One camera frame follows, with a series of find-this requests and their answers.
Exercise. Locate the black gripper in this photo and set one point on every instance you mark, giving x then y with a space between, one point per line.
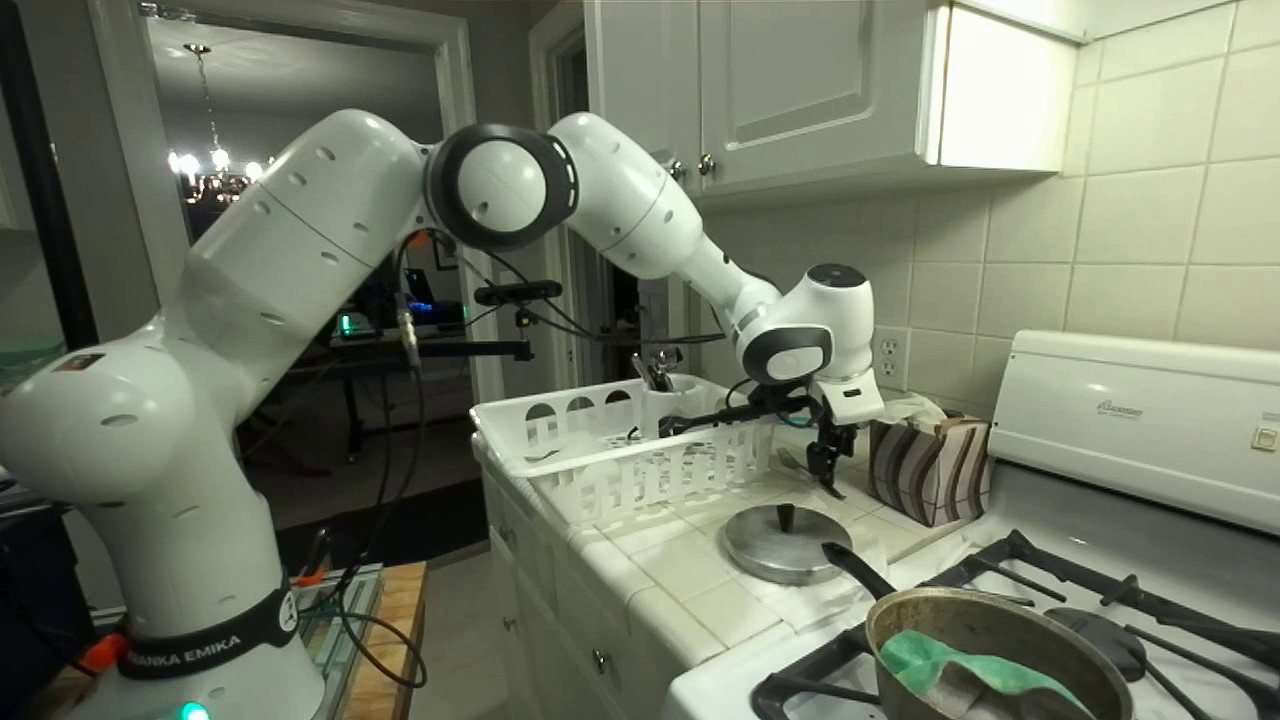
830 442

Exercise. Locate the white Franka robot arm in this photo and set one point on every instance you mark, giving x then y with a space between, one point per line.
265 266

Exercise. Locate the silver pot lid black knob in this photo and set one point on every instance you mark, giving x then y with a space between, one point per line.
780 545

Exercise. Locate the striped folded towel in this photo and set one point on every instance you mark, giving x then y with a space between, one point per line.
924 465

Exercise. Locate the white cloth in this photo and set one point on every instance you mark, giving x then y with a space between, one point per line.
914 406

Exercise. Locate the black stove grate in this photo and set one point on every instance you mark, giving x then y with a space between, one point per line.
812 665
1064 564

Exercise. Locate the white plastic dish basket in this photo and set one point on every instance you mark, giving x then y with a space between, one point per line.
624 465

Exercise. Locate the metal sink faucet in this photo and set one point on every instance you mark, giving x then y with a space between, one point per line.
663 363

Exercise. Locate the green rag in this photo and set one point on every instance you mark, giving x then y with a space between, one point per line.
975 674

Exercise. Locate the white lower cabinets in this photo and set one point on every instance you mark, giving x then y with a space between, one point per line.
560 625

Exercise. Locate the white cabinets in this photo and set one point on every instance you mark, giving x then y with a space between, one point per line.
560 625
802 81

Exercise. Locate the white gas stove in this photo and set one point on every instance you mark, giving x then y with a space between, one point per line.
1133 427

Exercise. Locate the dark burner cap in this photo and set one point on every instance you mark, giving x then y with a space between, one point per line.
1101 641

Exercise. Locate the white upper cabinets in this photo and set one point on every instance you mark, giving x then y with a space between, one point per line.
802 81

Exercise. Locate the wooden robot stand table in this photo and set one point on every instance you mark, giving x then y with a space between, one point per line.
393 641

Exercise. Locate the lit chandelier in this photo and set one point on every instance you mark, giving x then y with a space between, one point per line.
214 162

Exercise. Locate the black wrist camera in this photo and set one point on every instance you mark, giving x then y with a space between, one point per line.
780 397

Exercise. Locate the black camera bar on stand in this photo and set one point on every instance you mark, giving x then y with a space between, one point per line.
521 291

